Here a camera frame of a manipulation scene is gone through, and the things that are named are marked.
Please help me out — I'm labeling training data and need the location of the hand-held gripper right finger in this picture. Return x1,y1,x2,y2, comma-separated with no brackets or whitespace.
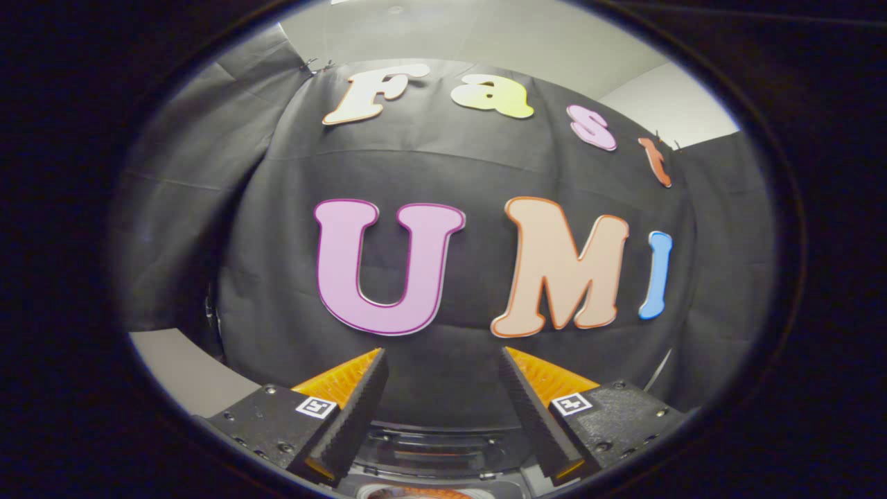
499,347,688,484

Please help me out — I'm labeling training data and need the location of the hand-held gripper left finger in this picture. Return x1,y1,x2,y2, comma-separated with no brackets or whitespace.
204,348,389,486

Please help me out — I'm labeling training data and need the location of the metal stand pole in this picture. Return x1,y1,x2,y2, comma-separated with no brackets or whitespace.
203,284,226,361
644,347,674,394

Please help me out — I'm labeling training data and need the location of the grey cabinet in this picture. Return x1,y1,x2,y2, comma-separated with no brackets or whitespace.
128,329,263,418

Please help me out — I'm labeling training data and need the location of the black backdrop cloth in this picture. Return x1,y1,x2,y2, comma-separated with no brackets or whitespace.
111,24,777,430

